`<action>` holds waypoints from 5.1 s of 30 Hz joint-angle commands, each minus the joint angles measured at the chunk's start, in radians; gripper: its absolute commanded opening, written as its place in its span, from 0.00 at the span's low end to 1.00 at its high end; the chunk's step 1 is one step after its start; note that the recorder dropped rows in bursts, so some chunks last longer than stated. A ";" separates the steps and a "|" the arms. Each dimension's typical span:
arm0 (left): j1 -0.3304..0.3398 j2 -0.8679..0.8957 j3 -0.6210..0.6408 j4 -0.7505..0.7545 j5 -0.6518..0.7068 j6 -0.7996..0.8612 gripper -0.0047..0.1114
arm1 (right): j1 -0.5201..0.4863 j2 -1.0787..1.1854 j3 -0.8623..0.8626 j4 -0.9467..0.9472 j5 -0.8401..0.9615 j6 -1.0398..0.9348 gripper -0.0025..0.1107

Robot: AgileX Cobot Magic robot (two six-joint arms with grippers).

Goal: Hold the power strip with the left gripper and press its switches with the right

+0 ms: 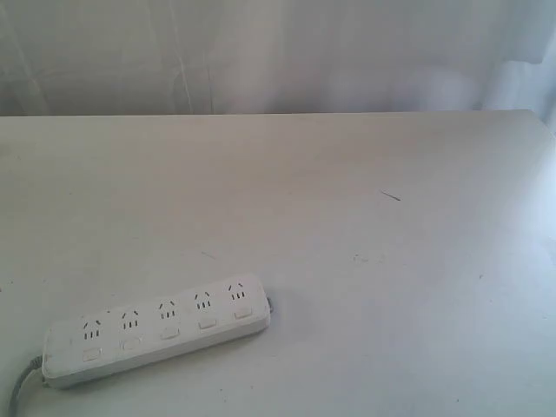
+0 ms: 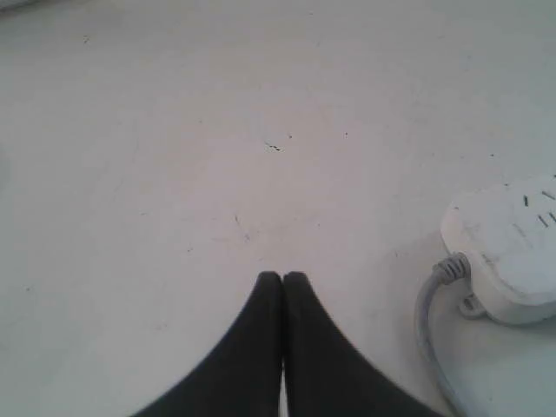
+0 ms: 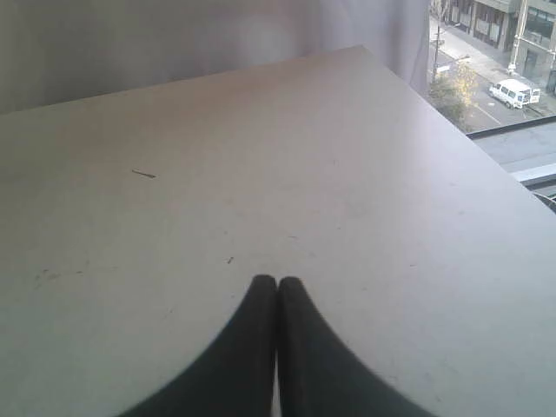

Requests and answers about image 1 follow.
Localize white five-socket power strip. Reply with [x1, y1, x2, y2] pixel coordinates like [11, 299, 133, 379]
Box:
[42, 275, 272, 388]

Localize white backdrop curtain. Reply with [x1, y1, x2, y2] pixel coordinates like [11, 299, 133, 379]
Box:
[1, 1, 555, 127]

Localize grey power cord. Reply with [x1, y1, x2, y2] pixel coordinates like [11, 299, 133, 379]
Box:
[5, 355, 46, 417]

